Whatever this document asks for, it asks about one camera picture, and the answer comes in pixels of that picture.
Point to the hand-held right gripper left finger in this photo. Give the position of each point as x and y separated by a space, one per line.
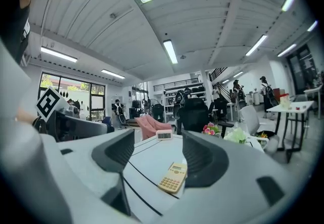
111 153

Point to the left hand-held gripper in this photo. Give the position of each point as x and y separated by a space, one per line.
73 123

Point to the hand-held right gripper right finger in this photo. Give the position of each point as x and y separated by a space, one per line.
202 159

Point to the yellow calculator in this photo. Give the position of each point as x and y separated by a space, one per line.
173 178

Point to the person's left forearm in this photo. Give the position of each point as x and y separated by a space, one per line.
25 116

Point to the black framed window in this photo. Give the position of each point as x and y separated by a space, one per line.
76 94

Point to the pink flower bouquet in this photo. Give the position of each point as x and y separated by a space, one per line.
210 129

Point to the white flower bouquet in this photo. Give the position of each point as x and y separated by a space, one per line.
236 135

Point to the white digital clock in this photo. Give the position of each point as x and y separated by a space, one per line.
164 134

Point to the black office chair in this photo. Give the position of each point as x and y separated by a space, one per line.
193 114

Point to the pink armchair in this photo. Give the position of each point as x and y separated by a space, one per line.
150 124

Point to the white office chair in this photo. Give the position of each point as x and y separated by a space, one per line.
250 119

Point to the white shelf with black bags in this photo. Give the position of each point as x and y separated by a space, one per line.
177 96

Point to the black railed staircase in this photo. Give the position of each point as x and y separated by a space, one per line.
222 84

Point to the clear jar with red lid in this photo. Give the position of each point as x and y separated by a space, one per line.
284 101

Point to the white table with black legs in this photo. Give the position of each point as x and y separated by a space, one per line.
291 108

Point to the person's black shirt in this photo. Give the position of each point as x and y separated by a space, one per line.
14 30

